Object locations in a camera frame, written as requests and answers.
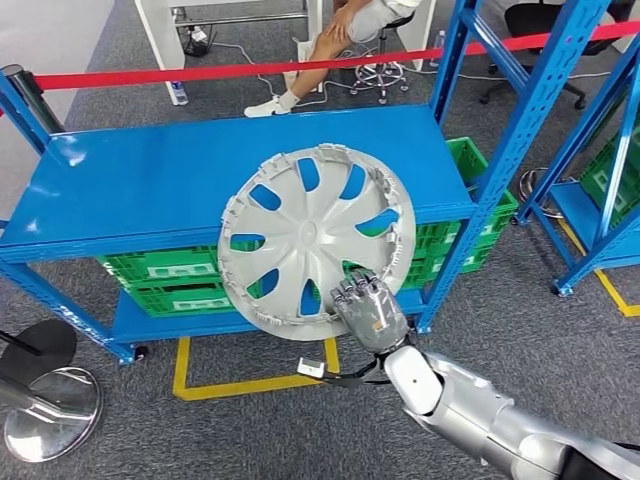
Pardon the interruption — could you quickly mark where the grey plastic wheel hubcap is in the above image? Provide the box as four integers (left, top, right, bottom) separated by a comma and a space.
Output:
217, 143, 417, 343

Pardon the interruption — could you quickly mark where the white floor cable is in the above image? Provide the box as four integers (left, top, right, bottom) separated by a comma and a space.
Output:
212, 40, 331, 111

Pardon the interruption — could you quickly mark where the red barrier tape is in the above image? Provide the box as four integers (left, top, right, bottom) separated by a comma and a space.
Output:
0, 19, 640, 119

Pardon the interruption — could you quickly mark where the white desk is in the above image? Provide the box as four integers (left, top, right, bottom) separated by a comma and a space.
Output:
134, 0, 451, 71

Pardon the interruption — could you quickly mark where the person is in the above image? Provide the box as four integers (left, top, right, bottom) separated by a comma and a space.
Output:
244, 0, 426, 119

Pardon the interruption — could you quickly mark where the blue metal shelf rack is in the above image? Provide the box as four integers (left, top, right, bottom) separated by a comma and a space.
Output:
515, 33, 640, 298
0, 0, 616, 367

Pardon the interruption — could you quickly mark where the black wire basket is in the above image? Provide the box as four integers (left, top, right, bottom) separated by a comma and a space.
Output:
182, 26, 218, 58

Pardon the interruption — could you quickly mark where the black office chair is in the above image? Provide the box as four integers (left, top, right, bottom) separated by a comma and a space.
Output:
479, 0, 636, 111

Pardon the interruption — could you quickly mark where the yellow floor tape line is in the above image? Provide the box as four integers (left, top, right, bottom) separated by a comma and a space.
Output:
557, 218, 640, 319

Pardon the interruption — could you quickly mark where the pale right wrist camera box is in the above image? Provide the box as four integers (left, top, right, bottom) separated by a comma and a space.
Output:
297, 357, 326, 380

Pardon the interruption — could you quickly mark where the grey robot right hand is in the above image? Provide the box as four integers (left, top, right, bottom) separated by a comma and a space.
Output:
330, 268, 410, 354

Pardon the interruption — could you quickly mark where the black stool with chrome base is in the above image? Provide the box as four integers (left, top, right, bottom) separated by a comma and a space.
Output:
349, 13, 416, 106

